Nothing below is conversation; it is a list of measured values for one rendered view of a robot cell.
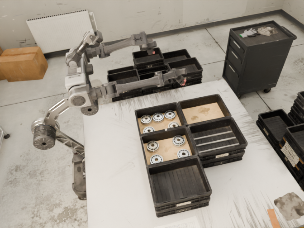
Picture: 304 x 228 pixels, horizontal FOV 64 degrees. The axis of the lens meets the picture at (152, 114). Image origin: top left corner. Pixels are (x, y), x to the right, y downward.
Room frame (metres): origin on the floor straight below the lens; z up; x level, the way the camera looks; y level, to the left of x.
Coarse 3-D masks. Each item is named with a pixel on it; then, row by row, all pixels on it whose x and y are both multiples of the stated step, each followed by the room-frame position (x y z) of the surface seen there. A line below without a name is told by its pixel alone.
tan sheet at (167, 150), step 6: (144, 144) 1.22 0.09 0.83; (162, 144) 1.20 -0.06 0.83; (168, 144) 1.19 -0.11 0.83; (186, 144) 1.17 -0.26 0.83; (162, 150) 1.14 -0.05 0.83; (168, 150) 1.13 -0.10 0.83; (174, 150) 1.13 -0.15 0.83; (150, 156) 1.10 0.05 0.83; (162, 156) 1.08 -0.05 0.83; (168, 156) 1.08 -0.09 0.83; (174, 156) 1.07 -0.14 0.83
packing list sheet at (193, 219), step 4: (180, 220) 0.62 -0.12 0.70; (184, 220) 0.62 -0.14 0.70; (188, 220) 0.61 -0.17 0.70; (192, 220) 0.61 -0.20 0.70; (196, 220) 0.61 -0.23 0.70; (168, 224) 0.60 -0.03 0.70; (172, 224) 0.60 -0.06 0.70; (176, 224) 0.59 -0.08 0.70; (180, 224) 0.59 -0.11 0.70; (184, 224) 0.59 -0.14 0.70; (188, 224) 0.58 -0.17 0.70; (192, 224) 0.58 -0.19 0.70; (196, 224) 0.58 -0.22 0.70
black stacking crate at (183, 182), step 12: (156, 168) 0.94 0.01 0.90; (168, 168) 0.95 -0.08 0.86; (180, 168) 0.96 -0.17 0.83; (192, 168) 0.95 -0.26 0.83; (156, 180) 0.88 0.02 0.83; (168, 180) 0.87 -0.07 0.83; (180, 180) 0.86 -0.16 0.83; (192, 180) 0.85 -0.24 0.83; (204, 180) 0.80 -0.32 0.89; (156, 192) 0.79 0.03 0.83; (168, 192) 0.78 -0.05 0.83; (180, 192) 0.77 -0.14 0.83; (192, 192) 0.76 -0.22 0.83; (204, 192) 0.75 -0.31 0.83; (168, 204) 0.67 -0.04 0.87
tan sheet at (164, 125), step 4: (176, 116) 1.49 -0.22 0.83; (140, 120) 1.49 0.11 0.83; (152, 120) 1.48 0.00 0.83; (164, 120) 1.46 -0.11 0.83; (172, 120) 1.45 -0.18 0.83; (176, 120) 1.45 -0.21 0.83; (140, 124) 1.45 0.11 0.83; (152, 124) 1.43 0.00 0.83; (156, 124) 1.42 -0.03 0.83; (160, 124) 1.42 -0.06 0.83; (164, 124) 1.41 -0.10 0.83; (180, 124) 1.39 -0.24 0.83; (140, 128) 1.40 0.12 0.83; (156, 128) 1.38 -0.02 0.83; (160, 128) 1.37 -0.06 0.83; (164, 128) 1.37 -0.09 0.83
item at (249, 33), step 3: (246, 30) 2.74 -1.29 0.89; (249, 30) 2.73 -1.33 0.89; (252, 30) 2.72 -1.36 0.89; (255, 30) 2.73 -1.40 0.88; (243, 33) 2.69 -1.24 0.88; (246, 33) 2.67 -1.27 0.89; (249, 33) 2.66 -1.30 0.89; (252, 33) 2.66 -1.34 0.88; (255, 33) 2.67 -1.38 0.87; (258, 33) 2.65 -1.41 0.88; (243, 36) 2.63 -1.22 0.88; (246, 36) 2.64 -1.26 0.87; (249, 36) 2.62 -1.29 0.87; (252, 36) 2.61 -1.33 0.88
